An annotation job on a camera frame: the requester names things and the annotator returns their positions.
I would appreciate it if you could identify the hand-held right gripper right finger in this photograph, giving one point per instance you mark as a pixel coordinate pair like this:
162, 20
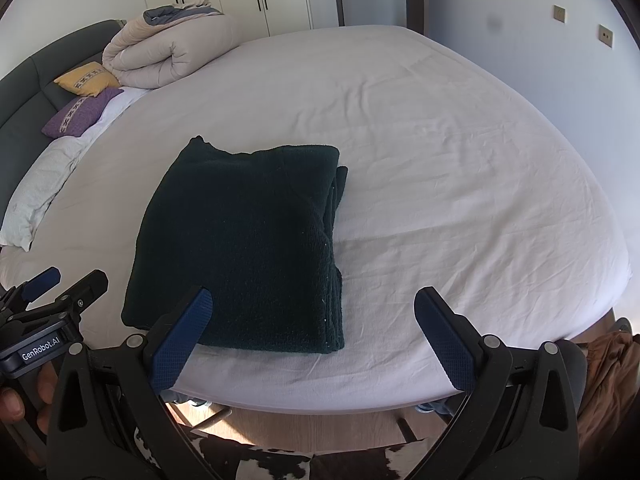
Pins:
445, 345

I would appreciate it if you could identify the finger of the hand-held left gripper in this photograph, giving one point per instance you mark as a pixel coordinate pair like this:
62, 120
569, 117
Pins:
85, 287
42, 280

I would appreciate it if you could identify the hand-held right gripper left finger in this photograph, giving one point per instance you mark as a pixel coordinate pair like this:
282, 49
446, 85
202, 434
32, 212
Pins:
185, 340

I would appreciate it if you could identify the dark green towel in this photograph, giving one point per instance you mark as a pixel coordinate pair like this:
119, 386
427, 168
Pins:
235, 240

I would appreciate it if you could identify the person's left hand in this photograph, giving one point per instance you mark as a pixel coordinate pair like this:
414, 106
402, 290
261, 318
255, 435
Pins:
49, 390

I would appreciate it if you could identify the white pillow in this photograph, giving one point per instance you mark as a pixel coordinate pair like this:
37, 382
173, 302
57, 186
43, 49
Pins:
40, 185

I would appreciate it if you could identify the brown and white cowhide rug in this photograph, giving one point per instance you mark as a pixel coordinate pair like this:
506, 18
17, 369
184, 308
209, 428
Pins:
280, 460

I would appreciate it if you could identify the bed with white sheet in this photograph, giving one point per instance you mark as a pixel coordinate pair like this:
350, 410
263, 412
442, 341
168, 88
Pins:
450, 185

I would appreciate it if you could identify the purple patterned cushion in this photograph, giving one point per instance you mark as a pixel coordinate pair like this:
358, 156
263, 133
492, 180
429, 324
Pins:
75, 115

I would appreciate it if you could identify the brown cloth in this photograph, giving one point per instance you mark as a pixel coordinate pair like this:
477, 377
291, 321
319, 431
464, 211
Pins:
610, 385

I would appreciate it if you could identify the dark grey padded headboard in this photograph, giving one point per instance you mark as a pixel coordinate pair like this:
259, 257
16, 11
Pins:
25, 95

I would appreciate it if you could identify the yellow patterned cushion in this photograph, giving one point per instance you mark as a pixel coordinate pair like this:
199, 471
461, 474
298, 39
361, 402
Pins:
87, 80

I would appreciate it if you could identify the rolled beige duvet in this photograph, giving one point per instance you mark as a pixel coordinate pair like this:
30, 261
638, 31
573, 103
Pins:
165, 55

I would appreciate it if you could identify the beige wall socket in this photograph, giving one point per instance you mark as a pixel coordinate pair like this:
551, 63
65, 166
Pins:
606, 36
560, 14

